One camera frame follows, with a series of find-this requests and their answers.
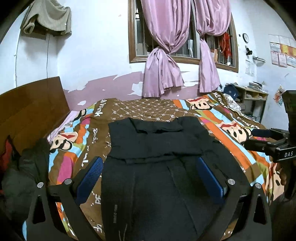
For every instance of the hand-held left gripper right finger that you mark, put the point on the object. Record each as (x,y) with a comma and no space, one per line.
(211,183)

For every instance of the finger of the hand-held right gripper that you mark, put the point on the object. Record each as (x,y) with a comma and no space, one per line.
(261,132)
(259,144)

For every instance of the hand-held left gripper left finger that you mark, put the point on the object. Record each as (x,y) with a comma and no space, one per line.
(90,178)

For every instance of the black jacket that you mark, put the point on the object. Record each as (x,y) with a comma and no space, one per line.
(161,185)

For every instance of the dark green clothes pile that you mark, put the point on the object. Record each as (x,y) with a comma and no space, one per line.
(23,176)

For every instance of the person's right hand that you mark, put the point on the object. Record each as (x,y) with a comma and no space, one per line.
(283,177)

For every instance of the cartoon printed blanket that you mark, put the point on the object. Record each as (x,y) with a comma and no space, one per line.
(231,148)

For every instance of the floral cloth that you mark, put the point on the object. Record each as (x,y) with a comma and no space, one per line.
(233,103)

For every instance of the wooden shelf desk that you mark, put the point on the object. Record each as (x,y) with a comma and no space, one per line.
(254,92)

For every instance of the stack of books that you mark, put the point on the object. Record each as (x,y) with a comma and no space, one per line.
(256,85)

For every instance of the dark blue cap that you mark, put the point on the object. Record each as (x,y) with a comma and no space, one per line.
(231,90)

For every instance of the person's grey clothing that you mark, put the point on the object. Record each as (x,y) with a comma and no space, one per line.
(284,220)

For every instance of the narrow pink curtain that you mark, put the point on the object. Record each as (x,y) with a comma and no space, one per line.
(208,69)

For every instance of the wooden headboard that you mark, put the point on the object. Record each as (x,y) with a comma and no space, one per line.
(30,106)

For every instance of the red hanging cloth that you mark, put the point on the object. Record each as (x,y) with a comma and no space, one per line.
(225,44)

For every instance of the wide pink curtain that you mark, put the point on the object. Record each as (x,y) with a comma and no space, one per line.
(159,69)

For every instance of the beige cloth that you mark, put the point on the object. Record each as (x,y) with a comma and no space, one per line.
(53,18)

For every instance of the colourful wall hanging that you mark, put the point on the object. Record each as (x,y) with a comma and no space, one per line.
(278,93)

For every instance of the white wall papers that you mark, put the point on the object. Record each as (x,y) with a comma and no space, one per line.
(250,68)

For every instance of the small wall shelf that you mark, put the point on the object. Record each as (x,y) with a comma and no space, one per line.
(259,59)

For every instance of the black wall fixture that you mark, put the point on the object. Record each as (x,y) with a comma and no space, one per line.
(248,51)

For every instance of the wall posters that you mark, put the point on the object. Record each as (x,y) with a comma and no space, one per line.
(282,51)

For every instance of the round wall clock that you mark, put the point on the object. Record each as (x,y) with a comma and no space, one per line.
(245,38)

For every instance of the white wall pipe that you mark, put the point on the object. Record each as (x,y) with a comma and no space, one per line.
(16,64)

